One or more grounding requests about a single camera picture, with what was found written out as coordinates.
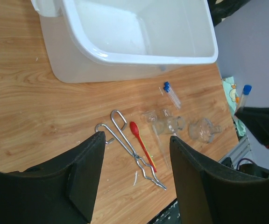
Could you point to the white plastic bin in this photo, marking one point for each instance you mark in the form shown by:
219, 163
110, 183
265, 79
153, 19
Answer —
112, 40

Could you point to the glass petri dish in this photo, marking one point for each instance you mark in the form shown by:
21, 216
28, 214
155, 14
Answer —
203, 130

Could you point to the small glass beaker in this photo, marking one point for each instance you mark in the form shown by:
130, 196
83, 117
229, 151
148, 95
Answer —
169, 125

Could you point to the green printed cloth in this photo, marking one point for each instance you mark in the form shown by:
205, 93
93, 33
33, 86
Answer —
232, 98

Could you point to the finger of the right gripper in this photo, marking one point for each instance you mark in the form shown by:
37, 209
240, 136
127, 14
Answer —
256, 121

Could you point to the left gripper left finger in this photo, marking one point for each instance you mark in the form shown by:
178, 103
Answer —
61, 190

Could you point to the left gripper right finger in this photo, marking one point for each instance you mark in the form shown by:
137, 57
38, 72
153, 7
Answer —
211, 193

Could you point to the black floral blanket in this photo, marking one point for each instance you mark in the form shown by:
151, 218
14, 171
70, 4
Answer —
224, 9

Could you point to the red yellow green spatula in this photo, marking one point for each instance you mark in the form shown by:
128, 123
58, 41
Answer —
135, 131

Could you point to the blue capped test tube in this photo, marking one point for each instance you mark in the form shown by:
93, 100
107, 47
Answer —
244, 96
174, 93
172, 96

